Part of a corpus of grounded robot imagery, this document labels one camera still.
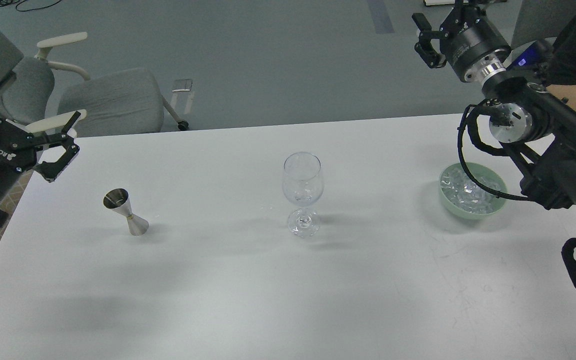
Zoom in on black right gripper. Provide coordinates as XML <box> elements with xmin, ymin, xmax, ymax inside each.
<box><xmin>412</xmin><ymin>0</ymin><xmax>511</xmax><ymax>83</ymax></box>

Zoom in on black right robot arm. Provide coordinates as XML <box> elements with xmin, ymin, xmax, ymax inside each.
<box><xmin>411</xmin><ymin>0</ymin><xmax>576</xmax><ymax>210</ymax></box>

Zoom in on clear wine glass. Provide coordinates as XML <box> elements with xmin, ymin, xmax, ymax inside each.
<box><xmin>282</xmin><ymin>152</ymin><xmax>325</xmax><ymax>239</ymax></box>

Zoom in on grey office chair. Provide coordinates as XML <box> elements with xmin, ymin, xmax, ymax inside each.
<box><xmin>0</xmin><ymin>32</ymin><xmax>189</xmax><ymax>137</ymax></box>
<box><xmin>504</xmin><ymin>0</ymin><xmax>576</xmax><ymax>65</ymax></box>

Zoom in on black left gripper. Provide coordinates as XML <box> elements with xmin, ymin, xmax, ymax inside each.
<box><xmin>0</xmin><ymin>71</ymin><xmax>82</xmax><ymax>183</ymax></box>

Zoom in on green bowl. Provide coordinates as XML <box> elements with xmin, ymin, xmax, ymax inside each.
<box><xmin>438</xmin><ymin>162</ymin><xmax>507</xmax><ymax>221</ymax></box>

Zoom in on black cables on floor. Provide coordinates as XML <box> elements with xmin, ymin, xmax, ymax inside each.
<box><xmin>0</xmin><ymin>0</ymin><xmax>64</xmax><ymax>14</ymax></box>

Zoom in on steel double jigger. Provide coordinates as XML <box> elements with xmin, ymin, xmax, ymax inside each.
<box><xmin>102</xmin><ymin>187</ymin><xmax>150</xmax><ymax>236</ymax></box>

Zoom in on clear ice cubes pile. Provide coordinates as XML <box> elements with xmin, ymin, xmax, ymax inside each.
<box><xmin>439</xmin><ymin>166</ymin><xmax>496</xmax><ymax>215</ymax></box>

